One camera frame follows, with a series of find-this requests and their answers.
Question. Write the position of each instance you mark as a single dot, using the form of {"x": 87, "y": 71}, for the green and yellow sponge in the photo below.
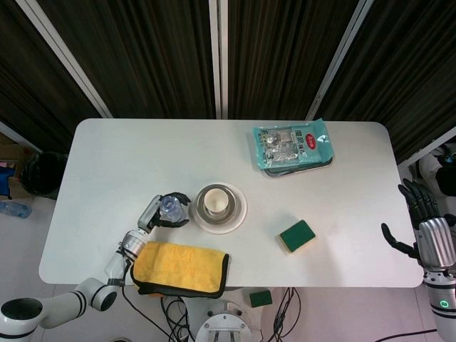
{"x": 297, "y": 237}

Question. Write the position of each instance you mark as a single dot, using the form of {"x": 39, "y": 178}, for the white machine with black parts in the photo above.
{"x": 431, "y": 167}

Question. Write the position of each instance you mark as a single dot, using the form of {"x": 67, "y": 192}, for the white round plate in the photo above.
{"x": 242, "y": 210}

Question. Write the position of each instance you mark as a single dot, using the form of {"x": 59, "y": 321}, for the plastic bottle with blue label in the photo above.
{"x": 14, "y": 209}

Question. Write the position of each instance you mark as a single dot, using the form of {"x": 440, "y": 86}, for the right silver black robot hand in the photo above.
{"x": 436, "y": 242}

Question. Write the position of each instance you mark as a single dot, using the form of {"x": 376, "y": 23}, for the yellow cloth with black trim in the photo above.
{"x": 178, "y": 267}

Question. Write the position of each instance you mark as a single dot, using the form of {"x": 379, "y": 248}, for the small clear plastic bottle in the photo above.
{"x": 170, "y": 208}

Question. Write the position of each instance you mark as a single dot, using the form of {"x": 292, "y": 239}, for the teal dishcloth package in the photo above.
{"x": 292, "y": 146}

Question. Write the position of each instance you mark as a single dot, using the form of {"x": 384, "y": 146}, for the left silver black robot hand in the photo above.
{"x": 147, "y": 212}

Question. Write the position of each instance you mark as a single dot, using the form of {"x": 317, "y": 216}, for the black trash bin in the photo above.
{"x": 42, "y": 174}

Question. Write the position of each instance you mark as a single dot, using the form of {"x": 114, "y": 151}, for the stainless steel bowl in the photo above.
{"x": 233, "y": 203}

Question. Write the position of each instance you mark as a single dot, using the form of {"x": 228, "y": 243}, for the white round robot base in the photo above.
{"x": 228, "y": 320}

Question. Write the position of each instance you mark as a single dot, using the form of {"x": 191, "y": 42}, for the white paper cup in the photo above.
{"x": 215, "y": 203}

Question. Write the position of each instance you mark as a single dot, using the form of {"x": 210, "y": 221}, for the small green sponge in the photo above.
{"x": 260, "y": 299}

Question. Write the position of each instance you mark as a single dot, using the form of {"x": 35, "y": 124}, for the white partition frame post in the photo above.
{"x": 67, "y": 57}
{"x": 217, "y": 57}
{"x": 338, "y": 60}

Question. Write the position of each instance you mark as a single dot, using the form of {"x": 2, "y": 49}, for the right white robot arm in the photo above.
{"x": 443, "y": 303}

